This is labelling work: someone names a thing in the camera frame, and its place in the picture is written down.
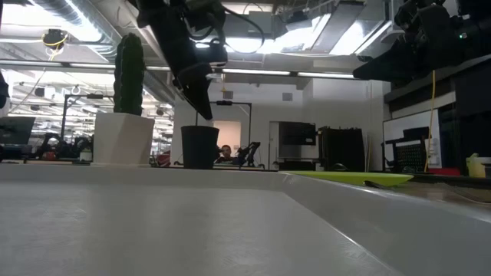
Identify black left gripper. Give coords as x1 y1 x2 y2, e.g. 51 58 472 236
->
136 0 214 121

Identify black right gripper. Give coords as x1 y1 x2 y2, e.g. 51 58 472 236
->
352 0 465 81

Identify black cup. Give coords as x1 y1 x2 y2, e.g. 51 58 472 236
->
180 125 221 170

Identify lime green plate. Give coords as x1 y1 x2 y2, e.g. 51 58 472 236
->
285 170 414 188

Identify gray plastic tray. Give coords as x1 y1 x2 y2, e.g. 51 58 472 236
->
0 163 491 276

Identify whiteboard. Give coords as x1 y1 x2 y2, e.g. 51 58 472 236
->
382 109 442 169

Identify person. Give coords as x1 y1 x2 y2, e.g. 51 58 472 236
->
216 144 236 165

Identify long ceiling light bar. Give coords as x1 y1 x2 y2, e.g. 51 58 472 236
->
0 59 371 81

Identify green cactus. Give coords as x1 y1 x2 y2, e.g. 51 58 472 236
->
113 32 146 117

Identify red object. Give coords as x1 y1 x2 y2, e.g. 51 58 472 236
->
156 150 172 168

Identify white hexagonal plant pot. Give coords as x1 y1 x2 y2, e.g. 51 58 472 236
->
92 111 156 166

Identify black perforated cart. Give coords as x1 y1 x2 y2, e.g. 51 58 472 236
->
381 126 431 173

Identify black cabinet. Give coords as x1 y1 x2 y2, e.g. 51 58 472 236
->
317 126 366 173

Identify red box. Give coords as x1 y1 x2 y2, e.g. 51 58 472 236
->
427 167 462 177

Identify yellow bottle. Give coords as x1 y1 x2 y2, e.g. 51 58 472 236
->
465 153 487 179

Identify black background robot arms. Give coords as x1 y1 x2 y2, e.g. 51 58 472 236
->
36 133 94 161

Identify black computer monitor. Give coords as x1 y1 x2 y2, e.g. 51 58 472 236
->
0 116 36 146

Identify yellow cable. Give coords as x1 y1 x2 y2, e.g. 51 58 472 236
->
423 70 437 173

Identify black rig frame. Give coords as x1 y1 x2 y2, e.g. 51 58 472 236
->
209 100 253 169

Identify black wall screen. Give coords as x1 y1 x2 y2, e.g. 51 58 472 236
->
278 121 318 146

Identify black stand frame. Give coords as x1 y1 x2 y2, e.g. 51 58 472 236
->
60 93 116 149

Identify ceiling device with yellow cable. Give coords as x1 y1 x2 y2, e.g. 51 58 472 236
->
41 28 71 51

